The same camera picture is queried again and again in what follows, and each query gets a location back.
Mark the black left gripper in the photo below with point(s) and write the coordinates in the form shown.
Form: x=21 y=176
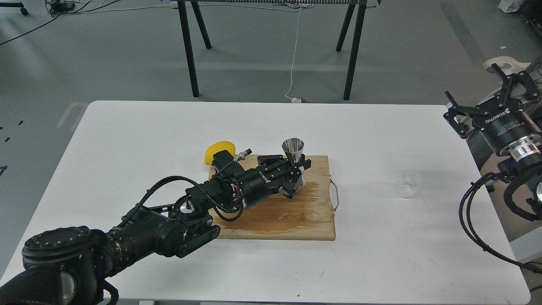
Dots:
x=275 y=174

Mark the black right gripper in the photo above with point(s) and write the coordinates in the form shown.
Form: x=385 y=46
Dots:
x=500 y=121

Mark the steel double jigger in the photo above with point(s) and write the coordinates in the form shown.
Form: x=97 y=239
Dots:
x=293 y=148

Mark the clear plastic measuring cup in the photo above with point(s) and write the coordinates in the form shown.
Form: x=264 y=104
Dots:
x=409 y=185

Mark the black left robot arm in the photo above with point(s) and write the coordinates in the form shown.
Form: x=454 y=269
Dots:
x=70 y=265

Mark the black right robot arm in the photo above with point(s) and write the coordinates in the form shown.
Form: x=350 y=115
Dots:
x=520 y=171

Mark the white sneaker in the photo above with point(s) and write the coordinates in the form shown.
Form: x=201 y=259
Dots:
x=507 y=64

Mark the wooden cutting board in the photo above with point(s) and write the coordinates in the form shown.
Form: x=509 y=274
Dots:
x=308 y=216

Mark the yellow lemon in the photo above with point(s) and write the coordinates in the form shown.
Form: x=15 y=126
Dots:
x=217 y=147

